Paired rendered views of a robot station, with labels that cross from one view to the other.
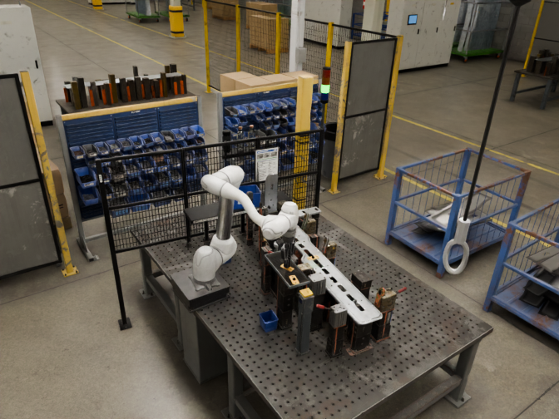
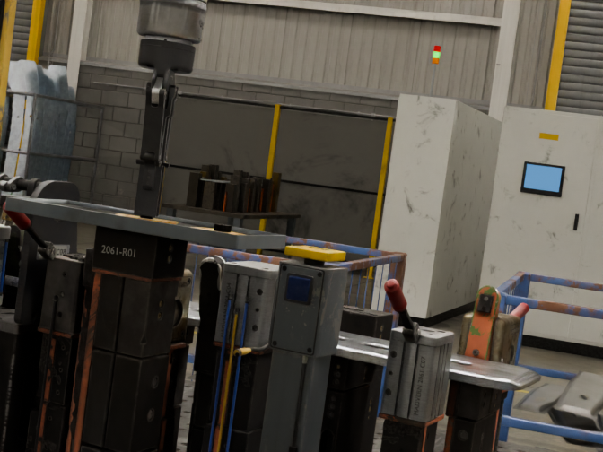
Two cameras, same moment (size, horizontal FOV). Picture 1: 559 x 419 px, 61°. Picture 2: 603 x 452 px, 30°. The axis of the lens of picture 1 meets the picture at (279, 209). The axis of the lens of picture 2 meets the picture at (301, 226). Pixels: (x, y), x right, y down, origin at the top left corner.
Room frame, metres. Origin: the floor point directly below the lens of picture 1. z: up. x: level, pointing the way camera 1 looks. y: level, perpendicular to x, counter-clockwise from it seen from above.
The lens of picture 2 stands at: (1.09, 0.72, 1.26)
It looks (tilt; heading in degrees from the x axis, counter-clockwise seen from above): 3 degrees down; 322
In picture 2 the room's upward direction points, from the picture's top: 8 degrees clockwise
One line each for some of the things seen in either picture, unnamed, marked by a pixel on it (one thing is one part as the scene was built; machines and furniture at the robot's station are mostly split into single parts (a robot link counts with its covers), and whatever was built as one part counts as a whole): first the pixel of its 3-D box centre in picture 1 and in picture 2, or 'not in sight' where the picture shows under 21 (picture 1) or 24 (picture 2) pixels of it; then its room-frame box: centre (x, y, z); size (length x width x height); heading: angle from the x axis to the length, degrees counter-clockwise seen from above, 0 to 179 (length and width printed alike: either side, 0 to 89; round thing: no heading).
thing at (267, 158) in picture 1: (266, 164); not in sight; (3.73, 0.12, 1.30); 0.23 x 0.02 x 0.31; 117
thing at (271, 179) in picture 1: (271, 193); not in sight; (3.44, 0.07, 1.17); 0.12 x 0.01 x 0.34; 117
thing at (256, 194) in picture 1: (240, 197); not in sight; (3.50, 0.32, 1.10); 0.30 x 0.17 x 0.13; 107
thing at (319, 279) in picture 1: (314, 302); (241, 402); (2.41, -0.25, 0.90); 0.13 x 0.10 x 0.41; 117
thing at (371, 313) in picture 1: (315, 259); (140, 299); (2.77, -0.26, 1.00); 1.38 x 0.22 x 0.02; 27
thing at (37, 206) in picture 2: (286, 268); (144, 222); (2.42, -0.05, 1.16); 0.37 x 0.14 x 0.02; 27
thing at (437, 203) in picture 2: not in sight; (443, 188); (8.84, -7.01, 1.22); 2.40 x 0.54 x 2.45; 123
